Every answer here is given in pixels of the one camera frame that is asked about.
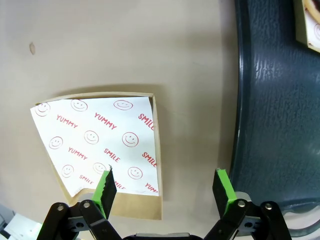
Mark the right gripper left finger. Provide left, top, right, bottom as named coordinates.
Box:
left=37, top=164, right=118, bottom=240

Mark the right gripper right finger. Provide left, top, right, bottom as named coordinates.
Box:
left=203, top=168, right=293, bottom=240

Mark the white smiley printed paper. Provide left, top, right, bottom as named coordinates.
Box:
left=303, top=0, right=320, bottom=50
left=29, top=96, right=160, bottom=198

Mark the brown cardboard box tray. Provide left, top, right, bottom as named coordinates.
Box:
left=292, top=0, right=320, bottom=53
left=29, top=91, right=163, bottom=221

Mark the chocolate sprinkled donut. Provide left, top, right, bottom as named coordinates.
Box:
left=306, top=0, right=320, bottom=15

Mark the white equipment piece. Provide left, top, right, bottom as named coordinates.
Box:
left=0, top=204, right=42, bottom=240

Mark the large black handled tray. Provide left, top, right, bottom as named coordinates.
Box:
left=228, top=0, right=320, bottom=238

